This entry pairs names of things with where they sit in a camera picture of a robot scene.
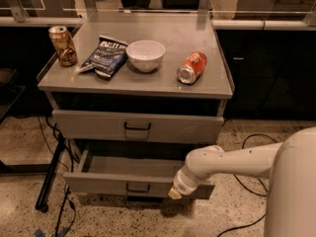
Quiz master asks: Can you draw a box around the black floor cables left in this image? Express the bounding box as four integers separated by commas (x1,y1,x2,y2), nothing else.
37,116,77,237

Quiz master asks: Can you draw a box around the black table leg frame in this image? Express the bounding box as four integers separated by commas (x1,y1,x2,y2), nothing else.
0,140,65,213

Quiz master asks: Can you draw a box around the orange soda can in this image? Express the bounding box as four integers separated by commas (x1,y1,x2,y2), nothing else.
177,51,207,85

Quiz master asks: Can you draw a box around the grey top drawer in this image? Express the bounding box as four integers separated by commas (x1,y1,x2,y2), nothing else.
52,110,223,144

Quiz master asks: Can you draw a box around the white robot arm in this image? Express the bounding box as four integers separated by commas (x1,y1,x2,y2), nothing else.
168,127,316,237

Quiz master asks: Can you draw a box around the blue potato chip bag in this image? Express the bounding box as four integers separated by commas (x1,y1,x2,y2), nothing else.
78,36,128,80

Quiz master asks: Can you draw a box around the crushed gold soda can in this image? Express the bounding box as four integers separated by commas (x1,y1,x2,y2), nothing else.
48,26,77,67

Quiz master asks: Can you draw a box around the white bowl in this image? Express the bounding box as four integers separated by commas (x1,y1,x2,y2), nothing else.
126,40,165,72

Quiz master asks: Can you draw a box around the white horizontal rail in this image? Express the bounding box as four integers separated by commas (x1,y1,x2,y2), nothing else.
0,17,316,32

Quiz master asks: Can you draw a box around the grey drawer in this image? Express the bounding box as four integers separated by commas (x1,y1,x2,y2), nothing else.
52,110,223,144
62,148,215,200

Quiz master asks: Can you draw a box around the grey drawer cabinet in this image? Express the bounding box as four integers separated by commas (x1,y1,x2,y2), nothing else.
39,13,234,198

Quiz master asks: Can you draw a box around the black floor cable right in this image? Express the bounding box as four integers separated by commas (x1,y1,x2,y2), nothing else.
215,133,280,237

